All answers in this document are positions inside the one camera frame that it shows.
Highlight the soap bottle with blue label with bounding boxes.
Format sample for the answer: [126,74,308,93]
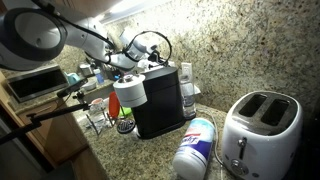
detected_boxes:
[94,68,105,85]

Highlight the red plastic cup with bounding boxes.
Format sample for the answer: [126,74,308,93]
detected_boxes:
[108,90,121,119]

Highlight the white wipes canister blue label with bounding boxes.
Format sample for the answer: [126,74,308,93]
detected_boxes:
[171,117,216,180]

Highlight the clear glass cup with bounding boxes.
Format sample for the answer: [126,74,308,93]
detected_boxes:
[84,109,116,136]

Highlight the green small item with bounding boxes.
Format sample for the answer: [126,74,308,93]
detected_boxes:
[119,106,133,118]

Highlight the glass jar with red rim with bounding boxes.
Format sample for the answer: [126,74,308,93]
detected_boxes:
[89,97,106,113]

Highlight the white toaster power cable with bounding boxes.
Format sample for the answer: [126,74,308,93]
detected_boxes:
[196,107,225,180]

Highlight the stainless toaster oven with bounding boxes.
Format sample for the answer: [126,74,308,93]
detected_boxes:
[6,64,70,104]

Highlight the teal small container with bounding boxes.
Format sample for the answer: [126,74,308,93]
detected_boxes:
[65,72,81,86]

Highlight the upper kitchen cabinet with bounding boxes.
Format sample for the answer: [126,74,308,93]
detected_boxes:
[59,0,123,18]

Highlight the under-cabinet light tube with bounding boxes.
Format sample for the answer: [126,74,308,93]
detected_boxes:
[96,0,173,25]

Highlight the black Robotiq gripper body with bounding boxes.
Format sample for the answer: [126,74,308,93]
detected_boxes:
[145,49,162,67]

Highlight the black and white coffee machine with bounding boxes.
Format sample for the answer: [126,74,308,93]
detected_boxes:
[112,66,187,140]

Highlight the black camera on stand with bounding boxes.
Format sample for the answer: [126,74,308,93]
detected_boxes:
[55,78,90,99]

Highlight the grey metal pot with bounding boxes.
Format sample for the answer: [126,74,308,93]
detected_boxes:
[78,63,95,78]

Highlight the white wall outlet plate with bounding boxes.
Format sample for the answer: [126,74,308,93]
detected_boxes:
[180,62,193,78]

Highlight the white two-slot toaster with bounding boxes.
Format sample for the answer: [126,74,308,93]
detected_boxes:
[220,90,304,180]

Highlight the clear water tank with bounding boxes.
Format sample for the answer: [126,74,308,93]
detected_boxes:
[179,73,198,121]

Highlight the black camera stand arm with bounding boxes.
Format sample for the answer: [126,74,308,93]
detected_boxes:
[0,89,92,147]

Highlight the white dish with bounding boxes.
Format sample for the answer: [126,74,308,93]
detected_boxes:
[81,81,98,93]

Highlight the wooden base cabinet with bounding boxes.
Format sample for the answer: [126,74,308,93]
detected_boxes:
[0,70,110,180]

